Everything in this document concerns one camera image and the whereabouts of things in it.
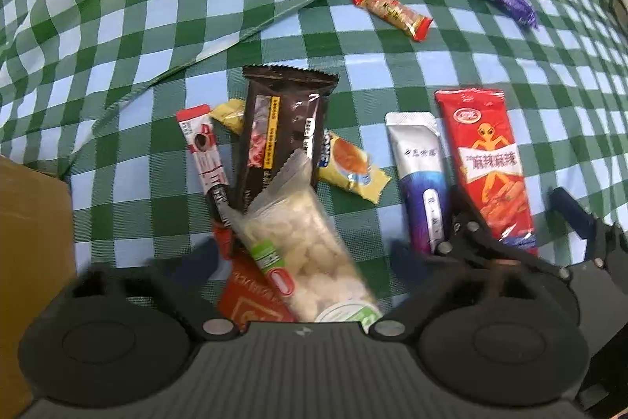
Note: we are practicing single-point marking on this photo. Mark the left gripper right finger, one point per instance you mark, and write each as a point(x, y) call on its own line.
point(432, 280)

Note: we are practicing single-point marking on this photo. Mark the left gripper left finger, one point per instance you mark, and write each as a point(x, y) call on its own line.
point(174, 286)

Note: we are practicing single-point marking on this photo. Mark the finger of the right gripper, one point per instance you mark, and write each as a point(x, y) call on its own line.
point(471, 240)
point(606, 244)

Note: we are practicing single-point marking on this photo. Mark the red orange flat packet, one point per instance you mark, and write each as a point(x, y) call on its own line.
point(247, 296)

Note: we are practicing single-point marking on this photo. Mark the red spicy snack packet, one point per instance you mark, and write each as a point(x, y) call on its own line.
point(488, 163)

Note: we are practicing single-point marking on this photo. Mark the white purple sachet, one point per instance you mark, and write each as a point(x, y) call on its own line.
point(422, 180)

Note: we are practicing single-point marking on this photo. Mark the clear rice puff snack pack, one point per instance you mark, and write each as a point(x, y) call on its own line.
point(294, 243)

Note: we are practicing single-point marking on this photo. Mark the yellow cake wrapper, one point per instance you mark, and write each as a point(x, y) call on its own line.
point(348, 167)

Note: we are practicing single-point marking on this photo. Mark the open cardboard box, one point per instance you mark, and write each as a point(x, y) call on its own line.
point(37, 260)

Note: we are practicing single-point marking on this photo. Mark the red white coffee stick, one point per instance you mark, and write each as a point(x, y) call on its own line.
point(197, 128)

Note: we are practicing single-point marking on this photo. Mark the small yellow candy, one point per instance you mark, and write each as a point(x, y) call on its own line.
point(231, 115)

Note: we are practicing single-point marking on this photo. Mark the dark brown chocolate bar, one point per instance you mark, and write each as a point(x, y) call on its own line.
point(285, 111)

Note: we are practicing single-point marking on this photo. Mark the small red orange candy bar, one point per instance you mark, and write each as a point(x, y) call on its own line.
point(399, 15)

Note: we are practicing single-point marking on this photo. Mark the green checkered sofa cover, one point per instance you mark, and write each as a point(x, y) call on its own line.
point(90, 89)

